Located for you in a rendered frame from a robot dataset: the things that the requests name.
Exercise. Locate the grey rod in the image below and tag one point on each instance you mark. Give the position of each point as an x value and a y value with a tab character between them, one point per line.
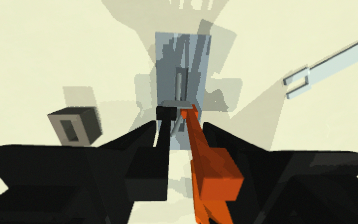
178	86

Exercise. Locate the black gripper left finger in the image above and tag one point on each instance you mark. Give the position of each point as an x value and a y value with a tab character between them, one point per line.
101	170

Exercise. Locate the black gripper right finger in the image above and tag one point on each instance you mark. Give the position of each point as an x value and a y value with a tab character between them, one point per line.
267	172

